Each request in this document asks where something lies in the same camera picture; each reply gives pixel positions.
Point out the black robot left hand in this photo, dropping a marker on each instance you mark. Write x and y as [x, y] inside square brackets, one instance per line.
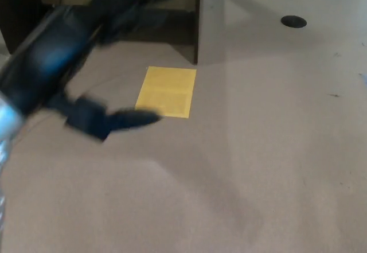
[48, 60]

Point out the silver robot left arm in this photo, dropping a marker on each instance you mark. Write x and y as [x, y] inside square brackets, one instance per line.
[7, 138]

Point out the yellow paper sheet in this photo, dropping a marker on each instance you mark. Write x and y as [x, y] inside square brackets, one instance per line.
[169, 89]

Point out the dark wooden desk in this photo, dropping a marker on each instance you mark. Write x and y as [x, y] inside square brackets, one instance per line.
[198, 35]

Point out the round black floor cover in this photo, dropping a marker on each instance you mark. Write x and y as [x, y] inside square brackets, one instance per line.
[293, 21]

